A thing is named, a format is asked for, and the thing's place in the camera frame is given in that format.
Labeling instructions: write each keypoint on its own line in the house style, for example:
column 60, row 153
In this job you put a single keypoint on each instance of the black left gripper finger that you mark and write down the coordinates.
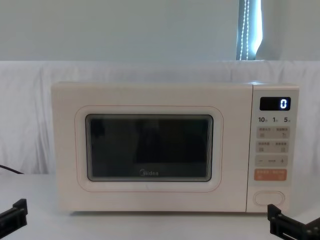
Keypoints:
column 17, row 211

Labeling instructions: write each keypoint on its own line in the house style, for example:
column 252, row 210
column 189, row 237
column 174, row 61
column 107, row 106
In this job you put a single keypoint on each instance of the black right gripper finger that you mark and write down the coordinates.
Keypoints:
column 276, row 220

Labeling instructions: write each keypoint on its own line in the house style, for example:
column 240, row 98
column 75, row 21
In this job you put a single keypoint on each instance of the cream microwave oven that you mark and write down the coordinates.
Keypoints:
column 150, row 97

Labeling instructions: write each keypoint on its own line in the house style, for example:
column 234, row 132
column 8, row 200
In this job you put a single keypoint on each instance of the white draped backdrop cloth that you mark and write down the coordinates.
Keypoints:
column 25, row 112

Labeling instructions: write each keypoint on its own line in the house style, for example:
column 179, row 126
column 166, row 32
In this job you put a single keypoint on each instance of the white curtain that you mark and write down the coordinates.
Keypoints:
column 112, row 27

